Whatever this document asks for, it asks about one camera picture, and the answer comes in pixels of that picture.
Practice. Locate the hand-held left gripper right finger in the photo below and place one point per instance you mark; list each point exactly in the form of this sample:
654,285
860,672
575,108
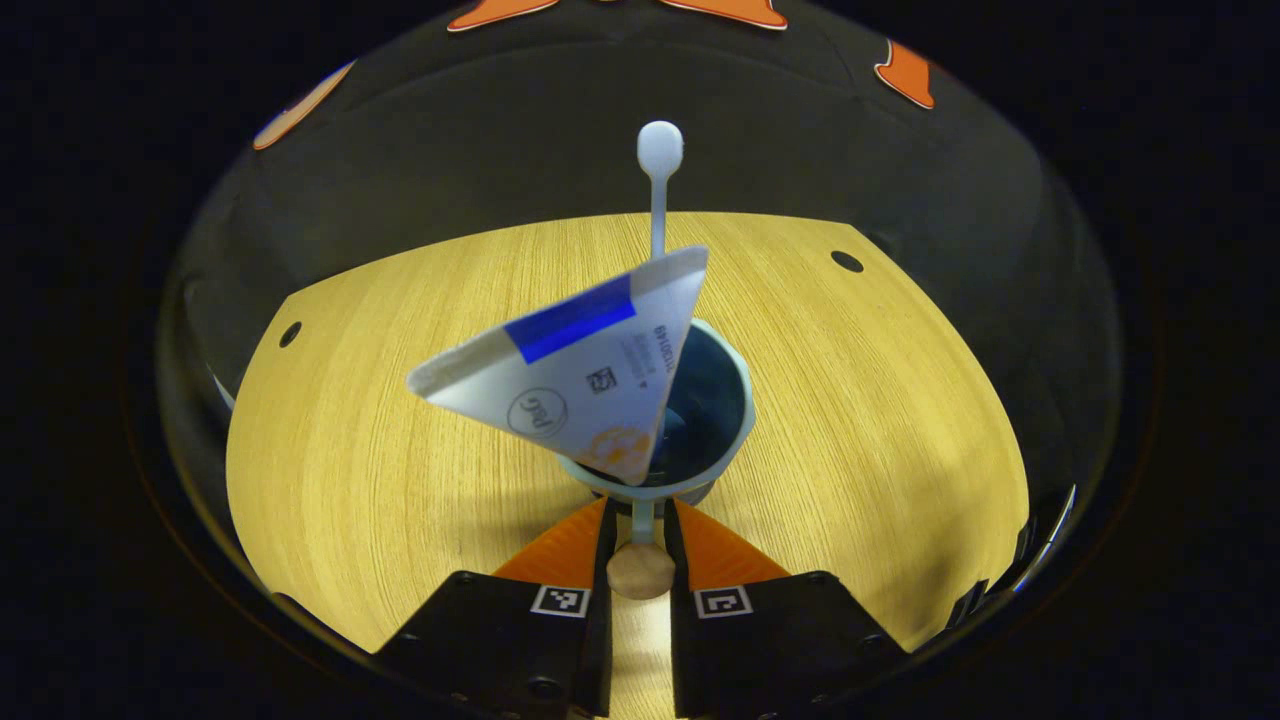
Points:
760,650

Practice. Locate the white toothpaste tube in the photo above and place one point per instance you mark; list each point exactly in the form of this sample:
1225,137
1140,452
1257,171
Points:
600,380

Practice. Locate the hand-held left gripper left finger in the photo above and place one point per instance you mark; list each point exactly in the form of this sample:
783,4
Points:
530,650

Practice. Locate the white toothbrush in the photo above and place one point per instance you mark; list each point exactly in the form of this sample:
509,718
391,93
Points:
660,160

